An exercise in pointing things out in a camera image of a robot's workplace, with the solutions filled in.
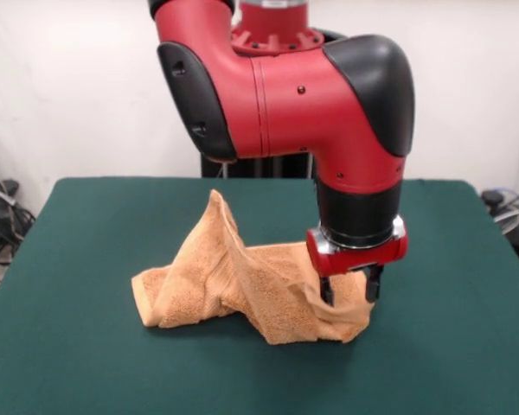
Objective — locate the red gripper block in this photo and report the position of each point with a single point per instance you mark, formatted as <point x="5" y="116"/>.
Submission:
<point x="354" y="259"/>

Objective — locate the orange terry towel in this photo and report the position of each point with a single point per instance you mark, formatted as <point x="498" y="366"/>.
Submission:
<point x="251" y="294"/>

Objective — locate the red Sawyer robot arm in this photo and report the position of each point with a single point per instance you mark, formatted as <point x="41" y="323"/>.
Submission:
<point x="294" y="108"/>

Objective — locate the dark green table cloth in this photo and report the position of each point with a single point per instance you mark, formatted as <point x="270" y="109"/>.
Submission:
<point x="91" y="346"/>

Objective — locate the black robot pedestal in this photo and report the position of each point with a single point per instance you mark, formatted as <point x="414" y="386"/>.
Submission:
<point x="251" y="168"/>

